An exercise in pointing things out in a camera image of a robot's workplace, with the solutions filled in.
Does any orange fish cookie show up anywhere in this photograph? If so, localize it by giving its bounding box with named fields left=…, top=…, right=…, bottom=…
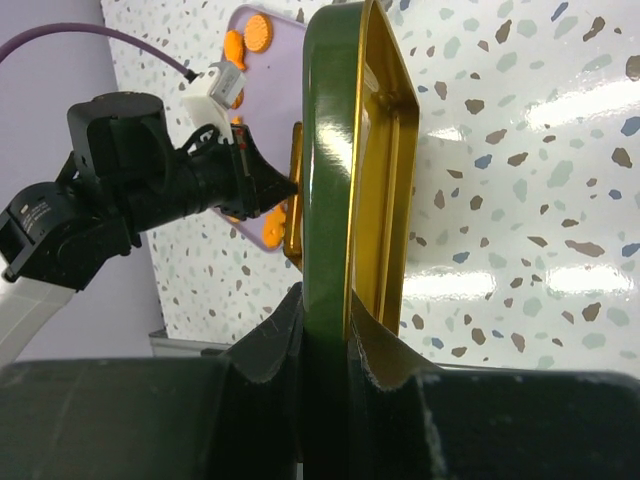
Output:
left=262, top=204, right=286, bottom=250
left=223, top=30, right=247, bottom=71

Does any round orange biscuit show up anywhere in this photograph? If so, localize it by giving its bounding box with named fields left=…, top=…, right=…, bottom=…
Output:
left=244, top=14, right=274, bottom=53

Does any gold tin lid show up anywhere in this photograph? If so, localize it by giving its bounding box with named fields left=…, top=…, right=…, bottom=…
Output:
left=302, top=1, right=420, bottom=345

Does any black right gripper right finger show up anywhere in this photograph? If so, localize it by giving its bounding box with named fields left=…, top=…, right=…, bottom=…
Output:
left=347, top=300, right=639, bottom=479

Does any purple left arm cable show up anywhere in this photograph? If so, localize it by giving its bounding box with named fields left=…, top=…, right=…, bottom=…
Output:
left=0, top=21, right=197, bottom=84

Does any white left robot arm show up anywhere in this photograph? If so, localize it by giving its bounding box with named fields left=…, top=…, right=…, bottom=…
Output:
left=1, top=92, right=297, bottom=364

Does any aluminium front rail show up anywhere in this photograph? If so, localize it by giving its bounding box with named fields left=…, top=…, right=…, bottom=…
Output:
left=148, top=329, right=231, bottom=357

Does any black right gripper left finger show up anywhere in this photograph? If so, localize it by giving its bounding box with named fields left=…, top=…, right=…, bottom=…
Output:
left=1, top=284, right=302, bottom=479

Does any green gold cookie tin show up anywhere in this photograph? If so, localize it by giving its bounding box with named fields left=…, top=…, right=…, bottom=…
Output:
left=283, top=122, right=303, bottom=270

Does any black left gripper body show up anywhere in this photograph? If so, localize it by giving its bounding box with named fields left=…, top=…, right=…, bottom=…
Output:
left=184, top=124, right=260, bottom=220

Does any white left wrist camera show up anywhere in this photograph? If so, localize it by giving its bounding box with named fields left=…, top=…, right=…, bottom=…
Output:
left=182, top=61, right=246, bottom=144

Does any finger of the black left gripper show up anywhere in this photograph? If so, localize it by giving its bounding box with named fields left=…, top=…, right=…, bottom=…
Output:
left=244, top=129, right=296, bottom=215

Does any lilac plastic tray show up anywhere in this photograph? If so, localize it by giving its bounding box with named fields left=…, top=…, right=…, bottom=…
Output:
left=213, top=6, right=305, bottom=252

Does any orange swirl cookie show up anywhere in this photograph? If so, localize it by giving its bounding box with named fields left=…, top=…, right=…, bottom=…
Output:
left=231, top=90, right=244, bottom=110

